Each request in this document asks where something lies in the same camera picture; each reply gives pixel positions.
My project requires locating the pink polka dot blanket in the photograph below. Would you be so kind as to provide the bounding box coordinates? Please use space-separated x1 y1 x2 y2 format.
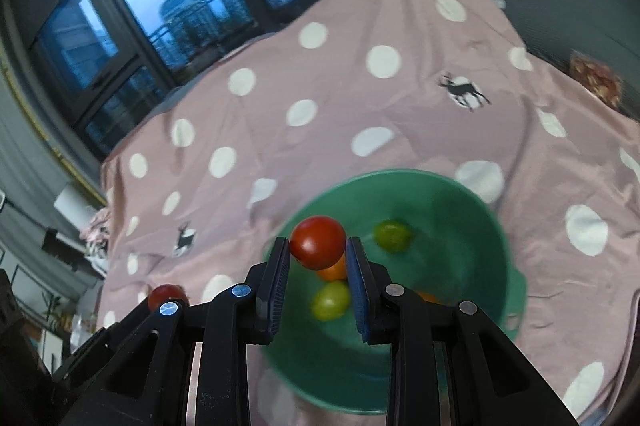
97 0 640 426

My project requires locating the black desk lamp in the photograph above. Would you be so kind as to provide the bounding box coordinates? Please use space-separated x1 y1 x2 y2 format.
0 191 101 277

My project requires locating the pink patterned cloth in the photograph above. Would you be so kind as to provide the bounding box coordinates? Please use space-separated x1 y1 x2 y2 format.
81 207 112 278

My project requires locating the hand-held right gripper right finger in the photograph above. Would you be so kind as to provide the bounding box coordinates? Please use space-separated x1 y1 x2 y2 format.
345 236 578 426

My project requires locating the large orange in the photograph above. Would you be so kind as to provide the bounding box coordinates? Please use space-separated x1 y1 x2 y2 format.
316 256 349 283

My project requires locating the green plastic bowl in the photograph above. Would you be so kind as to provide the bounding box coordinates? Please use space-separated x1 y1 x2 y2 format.
260 169 528 417

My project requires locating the patterned cushion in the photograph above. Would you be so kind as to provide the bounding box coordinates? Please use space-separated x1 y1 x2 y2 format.
570 51 626 109

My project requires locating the small yellow fruit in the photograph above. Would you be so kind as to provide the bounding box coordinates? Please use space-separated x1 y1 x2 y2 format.
310 280 351 321

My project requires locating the white paper roll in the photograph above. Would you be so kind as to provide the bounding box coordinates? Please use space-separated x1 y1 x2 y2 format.
54 186 98 227

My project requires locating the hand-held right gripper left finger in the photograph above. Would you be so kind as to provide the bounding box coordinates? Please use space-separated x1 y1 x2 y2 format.
60 236 292 426

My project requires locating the red tomato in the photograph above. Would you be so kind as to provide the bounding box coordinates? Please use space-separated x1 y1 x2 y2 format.
290 215 347 270
147 284 188 312

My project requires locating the green round fruit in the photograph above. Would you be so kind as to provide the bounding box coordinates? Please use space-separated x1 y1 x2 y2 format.
374 219 415 253

